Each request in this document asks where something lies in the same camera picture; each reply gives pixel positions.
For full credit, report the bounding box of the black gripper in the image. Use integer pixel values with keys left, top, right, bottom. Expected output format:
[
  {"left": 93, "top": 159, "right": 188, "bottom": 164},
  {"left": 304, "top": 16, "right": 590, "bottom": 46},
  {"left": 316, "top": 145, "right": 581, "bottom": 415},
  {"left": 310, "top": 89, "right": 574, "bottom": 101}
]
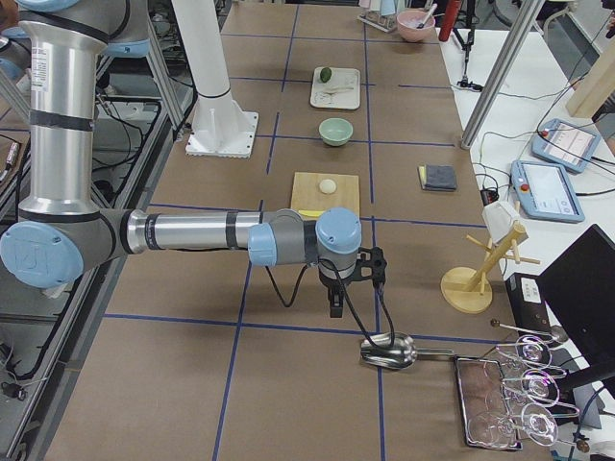
[{"left": 318, "top": 247, "right": 387, "bottom": 318}]

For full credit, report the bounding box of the white steamed bun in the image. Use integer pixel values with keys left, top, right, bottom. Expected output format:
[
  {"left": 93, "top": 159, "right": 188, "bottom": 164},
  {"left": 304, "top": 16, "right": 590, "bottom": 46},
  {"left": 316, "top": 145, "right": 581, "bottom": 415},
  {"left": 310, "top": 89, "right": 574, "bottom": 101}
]
[{"left": 318, "top": 179, "right": 337, "bottom": 195}]

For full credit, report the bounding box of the white plastic spoon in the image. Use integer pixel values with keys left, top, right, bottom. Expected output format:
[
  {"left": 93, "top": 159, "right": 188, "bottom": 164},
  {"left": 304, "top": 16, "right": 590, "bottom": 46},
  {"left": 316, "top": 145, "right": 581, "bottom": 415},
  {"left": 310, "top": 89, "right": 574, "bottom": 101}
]
[{"left": 319, "top": 85, "right": 356, "bottom": 95}]

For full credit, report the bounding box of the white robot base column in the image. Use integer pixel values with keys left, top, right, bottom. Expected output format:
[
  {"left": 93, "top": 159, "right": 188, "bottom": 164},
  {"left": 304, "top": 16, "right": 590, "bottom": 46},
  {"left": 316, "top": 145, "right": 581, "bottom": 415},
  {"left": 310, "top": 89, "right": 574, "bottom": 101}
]
[{"left": 172, "top": 0, "right": 258, "bottom": 158}]

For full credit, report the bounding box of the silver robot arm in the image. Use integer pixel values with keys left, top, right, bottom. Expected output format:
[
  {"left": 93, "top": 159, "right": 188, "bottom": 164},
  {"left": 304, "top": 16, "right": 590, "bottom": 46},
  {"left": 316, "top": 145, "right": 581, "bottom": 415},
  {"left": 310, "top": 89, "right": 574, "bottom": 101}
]
[{"left": 1, "top": 1, "right": 386, "bottom": 317}]

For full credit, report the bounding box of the mint green bowl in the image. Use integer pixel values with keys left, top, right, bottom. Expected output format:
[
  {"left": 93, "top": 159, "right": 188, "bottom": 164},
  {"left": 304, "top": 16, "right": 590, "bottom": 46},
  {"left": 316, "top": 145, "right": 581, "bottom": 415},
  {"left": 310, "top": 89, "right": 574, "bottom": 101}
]
[{"left": 318, "top": 117, "right": 354, "bottom": 147}]

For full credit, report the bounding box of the pink bowl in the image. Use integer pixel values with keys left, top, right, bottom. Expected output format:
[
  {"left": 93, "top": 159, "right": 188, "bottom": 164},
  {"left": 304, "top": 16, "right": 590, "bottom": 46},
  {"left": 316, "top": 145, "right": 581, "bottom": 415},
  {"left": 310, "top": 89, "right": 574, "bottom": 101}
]
[{"left": 396, "top": 10, "right": 435, "bottom": 42}]

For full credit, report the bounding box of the steel scoop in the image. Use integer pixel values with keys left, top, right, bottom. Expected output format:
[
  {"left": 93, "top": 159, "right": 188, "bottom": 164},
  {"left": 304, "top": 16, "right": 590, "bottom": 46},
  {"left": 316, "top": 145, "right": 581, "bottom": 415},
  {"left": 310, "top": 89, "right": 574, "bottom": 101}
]
[{"left": 360, "top": 332, "right": 455, "bottom": 370}]

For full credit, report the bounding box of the yellow plastic knife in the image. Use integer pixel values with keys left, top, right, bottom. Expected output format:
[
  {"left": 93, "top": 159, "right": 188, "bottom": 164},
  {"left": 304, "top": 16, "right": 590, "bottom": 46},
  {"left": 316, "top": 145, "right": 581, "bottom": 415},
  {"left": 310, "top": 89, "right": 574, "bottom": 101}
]
[{"left": 298, "top": 210, "right": 324, "bottom": 218}]

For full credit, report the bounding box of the bamboo cutting board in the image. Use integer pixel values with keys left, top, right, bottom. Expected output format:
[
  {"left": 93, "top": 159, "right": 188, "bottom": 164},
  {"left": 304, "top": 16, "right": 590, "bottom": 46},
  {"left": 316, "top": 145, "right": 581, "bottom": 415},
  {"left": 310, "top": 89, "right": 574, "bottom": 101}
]
[{"left": 290, "top": 172, "right": 360, "bottom": 215}]

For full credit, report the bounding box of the wooden mug tree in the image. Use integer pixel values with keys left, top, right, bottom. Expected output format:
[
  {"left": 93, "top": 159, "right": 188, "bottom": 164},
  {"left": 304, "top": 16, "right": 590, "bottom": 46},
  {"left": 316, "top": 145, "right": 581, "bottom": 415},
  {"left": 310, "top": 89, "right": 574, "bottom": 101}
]
[{"left": 440, "top": 221, "right": 540, "bottom": 314}]

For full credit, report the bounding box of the grey folded cloth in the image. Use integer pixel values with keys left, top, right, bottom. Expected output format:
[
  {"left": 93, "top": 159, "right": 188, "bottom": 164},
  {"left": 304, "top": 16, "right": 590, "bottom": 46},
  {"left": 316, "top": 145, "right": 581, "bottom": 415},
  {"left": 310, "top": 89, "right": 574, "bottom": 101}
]
[{"left": 417, "top": 164, "right": 457, "bottom": 191}]

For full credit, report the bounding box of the white mug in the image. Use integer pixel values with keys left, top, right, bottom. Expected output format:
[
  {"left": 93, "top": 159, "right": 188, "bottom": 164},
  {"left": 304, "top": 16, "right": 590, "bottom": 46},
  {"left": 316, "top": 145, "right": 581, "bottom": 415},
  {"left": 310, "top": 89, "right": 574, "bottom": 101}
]
[{"left": 482, "top": 201, "right": 520, "bottom": 244}]

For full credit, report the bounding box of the wine glass rack tray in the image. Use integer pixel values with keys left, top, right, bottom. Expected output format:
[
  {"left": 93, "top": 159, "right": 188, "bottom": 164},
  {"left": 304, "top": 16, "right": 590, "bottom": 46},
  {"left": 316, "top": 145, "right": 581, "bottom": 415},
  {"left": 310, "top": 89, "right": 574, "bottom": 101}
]
[{"left": 454, "top": 356, "right": 523, "bottom": 451}]

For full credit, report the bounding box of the cream bear tray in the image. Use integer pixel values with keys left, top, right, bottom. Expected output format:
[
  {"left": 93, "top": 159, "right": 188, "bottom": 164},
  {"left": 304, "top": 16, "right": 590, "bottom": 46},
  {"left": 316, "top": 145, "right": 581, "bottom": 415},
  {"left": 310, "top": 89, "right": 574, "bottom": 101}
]
[{"left": 309, "top": 66, "right": 360, "bottom": 110}]

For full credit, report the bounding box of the green avocado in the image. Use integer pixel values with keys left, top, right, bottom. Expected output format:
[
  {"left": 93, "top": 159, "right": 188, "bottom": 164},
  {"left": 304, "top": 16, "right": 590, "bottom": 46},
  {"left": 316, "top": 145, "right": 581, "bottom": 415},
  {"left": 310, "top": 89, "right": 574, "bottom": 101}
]
[{"left": 319, "top": 67, "right": 332, "bottom": 84}]

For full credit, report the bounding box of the teach pendant near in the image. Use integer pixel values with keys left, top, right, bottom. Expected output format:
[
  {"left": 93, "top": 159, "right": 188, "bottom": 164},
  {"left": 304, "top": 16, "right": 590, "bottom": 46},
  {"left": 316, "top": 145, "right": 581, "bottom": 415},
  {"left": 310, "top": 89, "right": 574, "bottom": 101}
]
[{"left": 510, "top": 160, "right": 585, "bottom": 223}]

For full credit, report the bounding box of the teach pendant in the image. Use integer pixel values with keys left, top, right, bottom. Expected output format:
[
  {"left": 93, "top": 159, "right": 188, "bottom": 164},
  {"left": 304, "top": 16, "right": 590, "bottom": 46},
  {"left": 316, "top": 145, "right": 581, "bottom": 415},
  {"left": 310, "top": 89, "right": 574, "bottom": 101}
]
[
  {"left": 510, "top": 160, "right": 585, "bottom": 223},
  {"left": 531, "top": 118, "right": 602, "bottom": 174}
]

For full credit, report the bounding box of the black monitor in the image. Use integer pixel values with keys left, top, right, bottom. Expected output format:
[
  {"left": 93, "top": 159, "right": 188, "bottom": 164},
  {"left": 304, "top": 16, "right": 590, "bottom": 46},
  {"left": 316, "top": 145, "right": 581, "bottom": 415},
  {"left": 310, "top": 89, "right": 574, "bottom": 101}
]
[{"left": 537, "top": 224, "right": 614, "bottom": 365}]

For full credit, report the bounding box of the black tripod stand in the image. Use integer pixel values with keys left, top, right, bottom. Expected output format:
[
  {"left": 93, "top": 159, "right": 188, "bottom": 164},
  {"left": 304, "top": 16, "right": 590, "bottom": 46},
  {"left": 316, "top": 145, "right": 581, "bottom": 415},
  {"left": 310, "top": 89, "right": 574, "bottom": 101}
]
[{"left": 453, "top": 27, "right": 483, "bottom": 92}]

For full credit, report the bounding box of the teach pendant far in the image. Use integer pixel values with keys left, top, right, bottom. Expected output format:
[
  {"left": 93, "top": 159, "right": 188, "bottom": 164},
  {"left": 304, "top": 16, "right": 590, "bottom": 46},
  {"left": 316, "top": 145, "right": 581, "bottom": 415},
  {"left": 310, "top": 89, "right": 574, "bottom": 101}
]
[{"left": 531, "top": 118, "right": 602, "bottom": 174}]

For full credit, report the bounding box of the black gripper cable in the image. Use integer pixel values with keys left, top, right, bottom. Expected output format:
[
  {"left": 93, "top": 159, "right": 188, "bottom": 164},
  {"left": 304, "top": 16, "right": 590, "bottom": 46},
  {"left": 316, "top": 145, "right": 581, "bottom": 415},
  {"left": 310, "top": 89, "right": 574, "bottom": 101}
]
[{"left": 262, "top": 258, "right": 396, "bottom": 354}]

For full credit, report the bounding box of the aluminium frame post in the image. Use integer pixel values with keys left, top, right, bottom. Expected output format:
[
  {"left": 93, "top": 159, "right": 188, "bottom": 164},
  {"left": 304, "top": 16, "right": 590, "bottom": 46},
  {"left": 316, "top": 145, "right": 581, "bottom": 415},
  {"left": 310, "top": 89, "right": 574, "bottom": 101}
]
[{"left": 460, "top": 1, "right": 544, "bottom": 150}]

